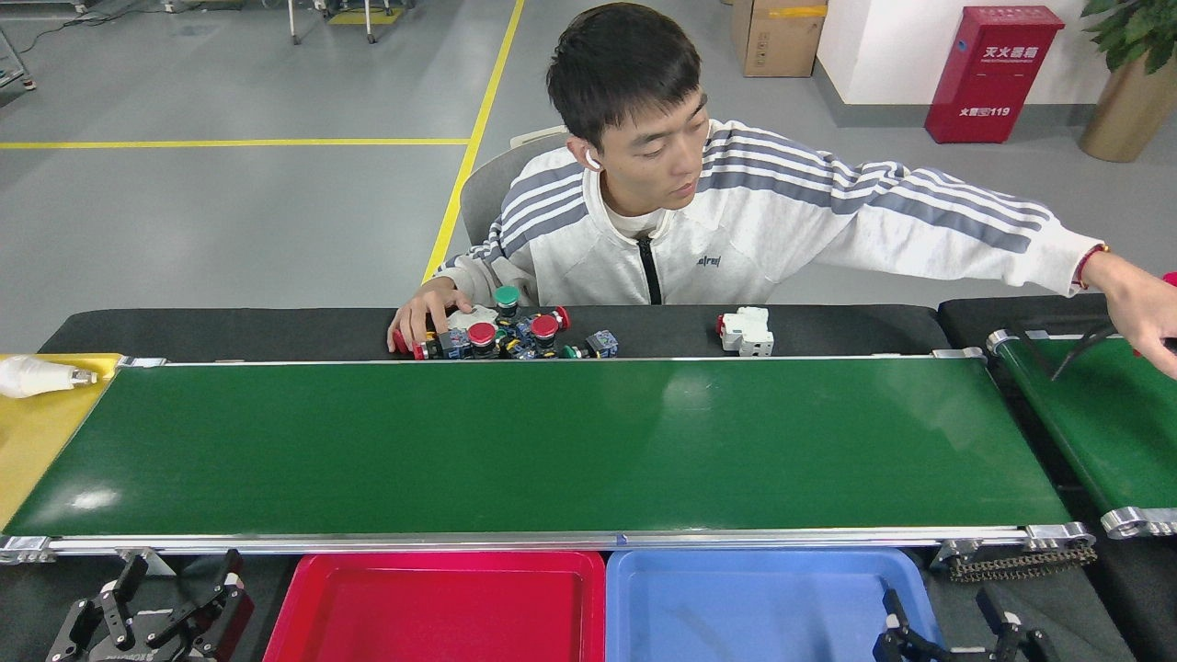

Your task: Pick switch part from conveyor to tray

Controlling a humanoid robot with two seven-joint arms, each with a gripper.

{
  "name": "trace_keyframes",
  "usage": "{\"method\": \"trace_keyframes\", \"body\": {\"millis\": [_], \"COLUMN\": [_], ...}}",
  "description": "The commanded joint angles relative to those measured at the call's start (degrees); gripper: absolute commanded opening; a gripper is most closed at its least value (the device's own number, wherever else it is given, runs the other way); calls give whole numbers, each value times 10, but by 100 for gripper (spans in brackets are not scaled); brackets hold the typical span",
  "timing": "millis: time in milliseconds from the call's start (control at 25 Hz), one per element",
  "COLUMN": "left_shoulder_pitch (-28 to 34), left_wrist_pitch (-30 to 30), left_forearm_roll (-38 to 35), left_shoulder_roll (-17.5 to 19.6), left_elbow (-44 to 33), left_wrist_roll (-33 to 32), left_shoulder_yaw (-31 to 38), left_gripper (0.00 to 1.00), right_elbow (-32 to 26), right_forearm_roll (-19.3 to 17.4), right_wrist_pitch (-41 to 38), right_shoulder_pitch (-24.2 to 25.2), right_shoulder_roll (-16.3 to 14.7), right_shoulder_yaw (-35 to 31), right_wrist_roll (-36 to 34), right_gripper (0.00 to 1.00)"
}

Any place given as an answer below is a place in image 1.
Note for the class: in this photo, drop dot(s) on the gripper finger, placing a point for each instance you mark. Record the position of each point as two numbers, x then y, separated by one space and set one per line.
897 634
1011 639

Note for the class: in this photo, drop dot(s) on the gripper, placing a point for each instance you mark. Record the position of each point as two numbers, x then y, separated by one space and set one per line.
138 656

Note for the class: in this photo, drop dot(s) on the blue plastic tray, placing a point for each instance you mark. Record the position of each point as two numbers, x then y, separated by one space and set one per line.
736 616

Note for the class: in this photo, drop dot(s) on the yellow plastic tray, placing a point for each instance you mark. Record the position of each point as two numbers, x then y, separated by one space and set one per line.
37 441

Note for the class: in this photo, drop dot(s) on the green belt conveyor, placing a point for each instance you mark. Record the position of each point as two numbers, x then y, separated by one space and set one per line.
552 441
1103 432

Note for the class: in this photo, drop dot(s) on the person's left hand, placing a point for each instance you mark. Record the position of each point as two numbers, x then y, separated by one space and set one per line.
1145 313

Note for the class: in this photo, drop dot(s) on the person's right hand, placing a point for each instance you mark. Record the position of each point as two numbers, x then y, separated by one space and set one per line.
428 308

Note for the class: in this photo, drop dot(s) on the white light bulb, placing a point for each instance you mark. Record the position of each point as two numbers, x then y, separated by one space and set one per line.
32 377

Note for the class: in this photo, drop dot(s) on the person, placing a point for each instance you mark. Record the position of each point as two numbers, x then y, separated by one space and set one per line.
736 239

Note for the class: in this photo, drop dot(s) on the potted plant in gold pot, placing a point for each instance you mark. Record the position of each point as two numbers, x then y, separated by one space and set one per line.
1126 110

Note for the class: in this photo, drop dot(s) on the red fire extinguisher cabinet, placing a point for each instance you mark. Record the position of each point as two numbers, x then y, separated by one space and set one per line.
988 83

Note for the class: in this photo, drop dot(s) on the white metal stand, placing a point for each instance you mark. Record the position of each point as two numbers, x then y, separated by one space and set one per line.
294 23

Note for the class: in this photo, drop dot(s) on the brown cardboard box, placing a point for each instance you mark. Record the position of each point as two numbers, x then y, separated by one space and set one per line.
777 41

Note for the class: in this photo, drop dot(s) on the yellow floor plate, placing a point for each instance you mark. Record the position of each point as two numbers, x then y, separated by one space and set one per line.
363 17

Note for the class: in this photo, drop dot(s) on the metal frame rack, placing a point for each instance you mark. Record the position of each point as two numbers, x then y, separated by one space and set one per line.
28 84

